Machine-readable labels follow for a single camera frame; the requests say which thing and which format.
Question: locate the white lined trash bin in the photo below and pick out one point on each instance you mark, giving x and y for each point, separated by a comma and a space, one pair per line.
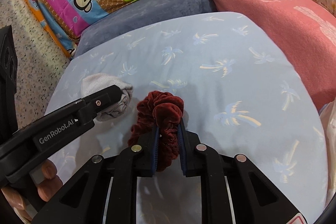
327, 117

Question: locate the grey white sock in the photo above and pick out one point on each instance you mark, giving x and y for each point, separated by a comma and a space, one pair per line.
98, 81

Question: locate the person's left hand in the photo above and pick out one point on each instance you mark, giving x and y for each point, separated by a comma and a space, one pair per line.
46, 189

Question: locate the pink towel blanket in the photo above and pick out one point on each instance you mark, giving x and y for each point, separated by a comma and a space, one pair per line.
304, 31

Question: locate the dark red velvet scrunchie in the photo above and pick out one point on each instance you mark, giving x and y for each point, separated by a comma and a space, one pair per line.
164, 111

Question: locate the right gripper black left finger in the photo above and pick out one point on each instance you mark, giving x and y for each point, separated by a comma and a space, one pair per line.
139, 160

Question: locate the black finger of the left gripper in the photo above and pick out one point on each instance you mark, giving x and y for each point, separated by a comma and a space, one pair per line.
102, 104

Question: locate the blue grey velvet pillow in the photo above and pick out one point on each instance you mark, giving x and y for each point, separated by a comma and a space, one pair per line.
136, 15

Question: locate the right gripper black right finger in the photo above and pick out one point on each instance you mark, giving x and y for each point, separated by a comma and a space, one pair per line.
198, 159

